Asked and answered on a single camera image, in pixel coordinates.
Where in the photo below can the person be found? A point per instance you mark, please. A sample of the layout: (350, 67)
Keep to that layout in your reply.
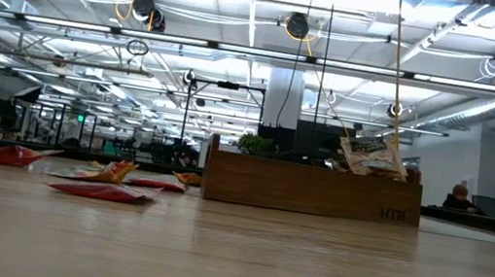
(458, 199)

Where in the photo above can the grey office chair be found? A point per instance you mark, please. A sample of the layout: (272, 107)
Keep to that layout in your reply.
(488, 206)

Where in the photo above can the black rig frame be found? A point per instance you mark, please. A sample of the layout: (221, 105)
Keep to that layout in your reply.
(228, 85)

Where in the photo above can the orange tea packet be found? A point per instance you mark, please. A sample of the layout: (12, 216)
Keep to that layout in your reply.
(114, 172)
(97, 165)
(187, 178)

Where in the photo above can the red tea packet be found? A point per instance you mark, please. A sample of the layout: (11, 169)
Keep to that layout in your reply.
(102, 192)
(14, 156)
(157, 185)

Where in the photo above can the silver ventilation duct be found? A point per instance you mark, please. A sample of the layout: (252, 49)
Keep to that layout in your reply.
(477, 111)

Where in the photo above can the long ceiling light bar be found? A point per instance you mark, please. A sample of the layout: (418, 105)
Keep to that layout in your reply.
(260, 52)

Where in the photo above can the white square column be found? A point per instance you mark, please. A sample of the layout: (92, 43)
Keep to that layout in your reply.
(283, 99)

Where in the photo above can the small green leafy plant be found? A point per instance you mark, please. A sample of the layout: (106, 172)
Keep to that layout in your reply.
(254, 145)

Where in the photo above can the wooden tea organiser box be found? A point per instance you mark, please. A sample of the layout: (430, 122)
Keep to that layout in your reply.
(308, 192)

